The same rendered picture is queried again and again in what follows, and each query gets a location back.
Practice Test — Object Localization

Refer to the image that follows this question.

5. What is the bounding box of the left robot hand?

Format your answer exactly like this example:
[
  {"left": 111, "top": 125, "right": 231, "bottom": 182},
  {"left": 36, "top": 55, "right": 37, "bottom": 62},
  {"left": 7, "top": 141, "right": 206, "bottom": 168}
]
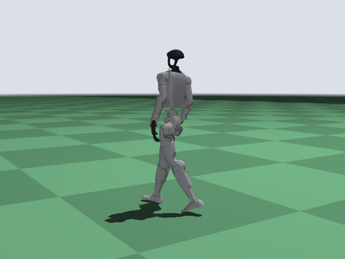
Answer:
[{"left": 150, "top": 120, "right": 160, "bottom": 142}]

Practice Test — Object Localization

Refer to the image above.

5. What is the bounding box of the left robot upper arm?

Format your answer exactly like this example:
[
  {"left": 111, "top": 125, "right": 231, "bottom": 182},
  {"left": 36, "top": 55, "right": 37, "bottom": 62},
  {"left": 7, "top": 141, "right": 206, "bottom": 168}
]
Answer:
[{"left": 157, "top": 72, "right": 169, "bottom": 104}]

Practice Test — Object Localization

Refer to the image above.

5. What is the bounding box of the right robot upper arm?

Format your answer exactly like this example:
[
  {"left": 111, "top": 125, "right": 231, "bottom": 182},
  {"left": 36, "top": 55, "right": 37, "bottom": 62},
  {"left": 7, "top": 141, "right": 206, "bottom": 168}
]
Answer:
[{"left": 183, "top": 76, "right": 193, "bottom": 106}]

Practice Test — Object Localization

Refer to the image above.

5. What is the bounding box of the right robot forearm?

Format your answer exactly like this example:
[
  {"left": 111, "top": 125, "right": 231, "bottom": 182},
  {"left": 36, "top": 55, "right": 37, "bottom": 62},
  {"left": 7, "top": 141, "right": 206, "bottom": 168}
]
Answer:
[{"left": 180, "top": 106, "right": 192, "bottom": 122}]

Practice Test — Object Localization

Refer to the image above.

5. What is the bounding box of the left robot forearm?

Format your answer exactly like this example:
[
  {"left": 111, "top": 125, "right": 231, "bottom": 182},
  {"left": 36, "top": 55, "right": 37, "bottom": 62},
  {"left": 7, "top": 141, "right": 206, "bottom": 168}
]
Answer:
[{"left": 150, "top": 96, "right": 163, "bottom": 124}]

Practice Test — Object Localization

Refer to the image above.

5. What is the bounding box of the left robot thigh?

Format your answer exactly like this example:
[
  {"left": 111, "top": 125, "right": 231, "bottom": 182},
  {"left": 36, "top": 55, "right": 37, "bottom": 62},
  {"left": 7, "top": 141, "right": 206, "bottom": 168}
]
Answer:
[{"left": 159, "top": 122, "right": 186, "bottom": 170}]

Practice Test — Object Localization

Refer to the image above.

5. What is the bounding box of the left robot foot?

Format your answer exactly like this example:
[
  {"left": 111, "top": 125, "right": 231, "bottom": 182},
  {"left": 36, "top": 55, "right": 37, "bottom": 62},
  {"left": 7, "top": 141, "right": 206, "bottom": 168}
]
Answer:
[{"left": 181, "top": 199, "right": 204, "bottom": 212}]

